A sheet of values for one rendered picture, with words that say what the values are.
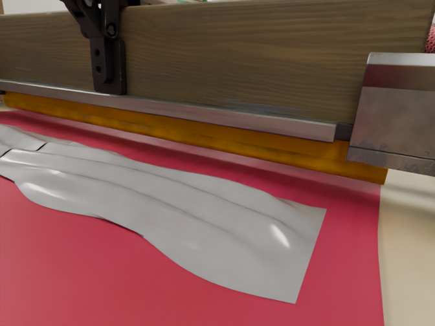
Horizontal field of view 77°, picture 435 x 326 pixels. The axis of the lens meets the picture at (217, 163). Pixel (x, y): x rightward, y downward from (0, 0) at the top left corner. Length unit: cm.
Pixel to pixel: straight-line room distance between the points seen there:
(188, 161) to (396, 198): 13
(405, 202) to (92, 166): 18
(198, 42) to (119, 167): 10
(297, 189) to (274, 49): 8
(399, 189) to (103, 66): 22
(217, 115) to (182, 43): 6
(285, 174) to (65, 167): 13
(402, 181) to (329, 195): 7
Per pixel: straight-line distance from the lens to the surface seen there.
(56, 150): 21
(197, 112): 18
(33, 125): 33
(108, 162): 18
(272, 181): 17
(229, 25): 19
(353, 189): 18
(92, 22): 23
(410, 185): 22
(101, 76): 24
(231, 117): 17
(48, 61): 32
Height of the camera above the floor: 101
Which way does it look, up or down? 18 degrees down
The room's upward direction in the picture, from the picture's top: 4 degrees clockwise
